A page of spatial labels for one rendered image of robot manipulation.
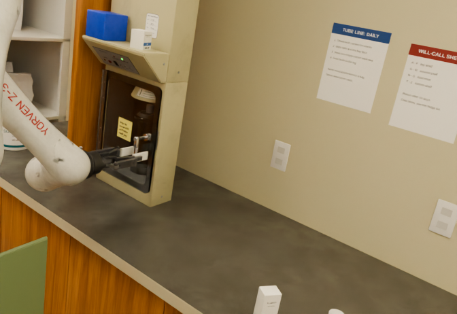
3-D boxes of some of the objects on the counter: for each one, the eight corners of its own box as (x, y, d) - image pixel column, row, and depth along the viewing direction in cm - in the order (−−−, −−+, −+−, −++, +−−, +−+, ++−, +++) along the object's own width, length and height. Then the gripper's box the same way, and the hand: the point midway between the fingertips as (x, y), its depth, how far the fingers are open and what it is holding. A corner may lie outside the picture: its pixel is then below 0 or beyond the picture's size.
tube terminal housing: (141, 166, 207) (162, -12, 184) (194, 192, 189) (225, -1, 166) (95, 177, 187) (112, -21, 164) (150, 207, 169) (178, -9, 147)
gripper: (106, 162, 140) (160, 151, 158) (69, 143, 150) (124, 134, 168) (103, 185, 142) (158, 170, 160) (68, 165, 152) (122, 153, 170)
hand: (134, 153), depth 162 cm, fingers open, 6 cm apart
